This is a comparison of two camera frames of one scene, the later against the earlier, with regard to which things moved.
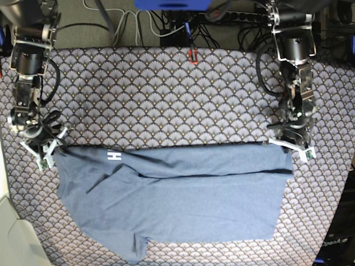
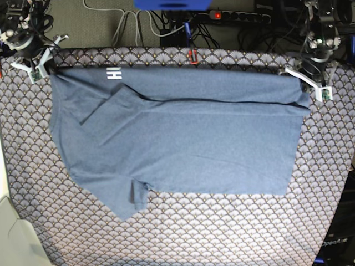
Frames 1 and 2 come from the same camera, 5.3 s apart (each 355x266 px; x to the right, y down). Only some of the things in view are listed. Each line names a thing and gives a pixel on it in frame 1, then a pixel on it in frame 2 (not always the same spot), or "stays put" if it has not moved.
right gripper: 293,129 to 314,62
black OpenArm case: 338,249 stays put
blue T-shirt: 125,196 to 176,129
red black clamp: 193,56 stays put
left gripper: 34,124 to 26,44
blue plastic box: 172,5 stays put
